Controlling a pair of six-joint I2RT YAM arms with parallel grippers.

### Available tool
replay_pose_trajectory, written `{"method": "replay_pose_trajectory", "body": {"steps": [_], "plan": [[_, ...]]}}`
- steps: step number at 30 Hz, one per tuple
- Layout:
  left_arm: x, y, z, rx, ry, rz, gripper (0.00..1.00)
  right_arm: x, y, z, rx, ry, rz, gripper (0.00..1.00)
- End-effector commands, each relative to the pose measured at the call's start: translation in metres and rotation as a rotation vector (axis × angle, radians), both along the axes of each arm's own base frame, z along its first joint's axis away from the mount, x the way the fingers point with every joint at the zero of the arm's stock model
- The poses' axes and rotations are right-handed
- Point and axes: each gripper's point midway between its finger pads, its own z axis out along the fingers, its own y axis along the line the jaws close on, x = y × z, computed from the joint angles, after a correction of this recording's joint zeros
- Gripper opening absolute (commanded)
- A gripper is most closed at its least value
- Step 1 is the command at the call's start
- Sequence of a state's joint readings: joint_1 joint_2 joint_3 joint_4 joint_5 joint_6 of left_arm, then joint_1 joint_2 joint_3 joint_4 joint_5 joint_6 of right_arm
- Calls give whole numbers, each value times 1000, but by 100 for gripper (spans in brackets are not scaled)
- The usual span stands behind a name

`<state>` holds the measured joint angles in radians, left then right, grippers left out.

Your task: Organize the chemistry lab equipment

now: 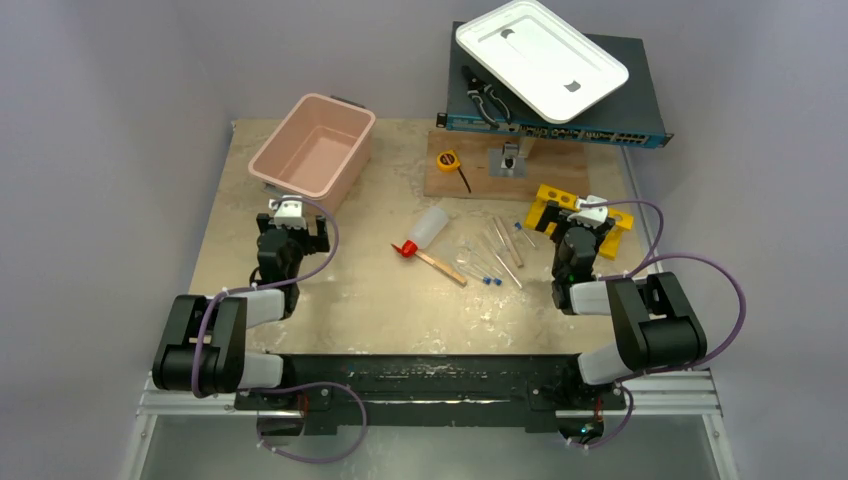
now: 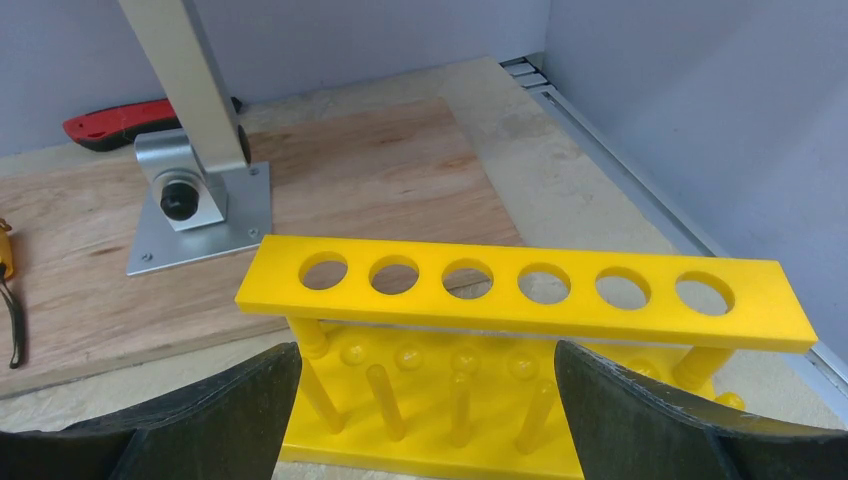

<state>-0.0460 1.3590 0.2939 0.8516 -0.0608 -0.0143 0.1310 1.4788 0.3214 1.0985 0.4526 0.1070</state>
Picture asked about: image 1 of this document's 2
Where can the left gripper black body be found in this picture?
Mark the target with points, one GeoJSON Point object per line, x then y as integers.
{"type": "Point", "coordinates": [301, 244]}

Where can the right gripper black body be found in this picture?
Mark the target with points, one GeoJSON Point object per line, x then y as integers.
{"type": "Point", "coordinates": [602, 225]}

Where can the yellow test tube rack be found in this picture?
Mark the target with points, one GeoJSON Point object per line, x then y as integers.
{"type": "Point", "coordinates": [613, 242]}

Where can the clear glass test tube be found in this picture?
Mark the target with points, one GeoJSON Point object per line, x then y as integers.
{"type": "Point", "coordinates": [501, 260]}

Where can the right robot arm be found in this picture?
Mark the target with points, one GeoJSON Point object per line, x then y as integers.
{"type": "Point", "coordinates": [654, 324]}

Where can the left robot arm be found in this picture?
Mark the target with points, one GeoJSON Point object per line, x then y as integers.
{"type": "Point", "coordinates": [203, 346]}

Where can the wooden board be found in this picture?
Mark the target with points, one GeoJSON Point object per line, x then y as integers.
{"type": "Point", "coordinates": [559, 164]}

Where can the blue capped test tube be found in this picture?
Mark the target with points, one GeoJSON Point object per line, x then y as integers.
{"type": "Point", "coordinates": [468, 268]}
{"type": "Point", "coordinates": [465, 253]}

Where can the pink plastic bin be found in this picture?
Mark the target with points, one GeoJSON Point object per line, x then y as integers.
{"type": "Point", "coordinates": [317, 151]}

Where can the flat wooden stick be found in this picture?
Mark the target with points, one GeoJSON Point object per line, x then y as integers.
{"type": "Point", "coordinates": [443, 268]}

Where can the white squeeze bottle red cap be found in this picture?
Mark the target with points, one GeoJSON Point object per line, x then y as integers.
{"type": "Point", "coordinates": [423, 232]}

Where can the yellow tape measure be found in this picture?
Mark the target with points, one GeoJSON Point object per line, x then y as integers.
{"type": "Point", "coordinates": [448, 162]}

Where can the white rectangular tray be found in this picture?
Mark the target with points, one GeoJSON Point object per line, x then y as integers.
{"type": "Point", "coordinates": [547, 63]}

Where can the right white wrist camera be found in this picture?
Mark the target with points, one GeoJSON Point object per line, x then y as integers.
{"type": "Point", "coordinates": [591, 211]}

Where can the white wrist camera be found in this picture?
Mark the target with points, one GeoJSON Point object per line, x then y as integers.
{"type": "Point", "coordinates": [591, 211]}
{"type": "Point", "coordinates": [288, 213]}

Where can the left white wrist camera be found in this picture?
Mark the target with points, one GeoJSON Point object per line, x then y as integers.
{"type": "Point", "coordinates": [288, 213]}

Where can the small camera on metal bracket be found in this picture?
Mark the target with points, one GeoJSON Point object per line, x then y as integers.
{"type": "Point", "coordinates": [507, 161]}

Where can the dark blue network switch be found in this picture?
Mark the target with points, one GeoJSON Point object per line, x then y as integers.
{"type": "Point", "coordinates": [630, 116]}

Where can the black handled pliers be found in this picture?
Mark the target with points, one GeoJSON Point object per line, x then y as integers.
{"type": "Point", "coordinates": [483, 95]}

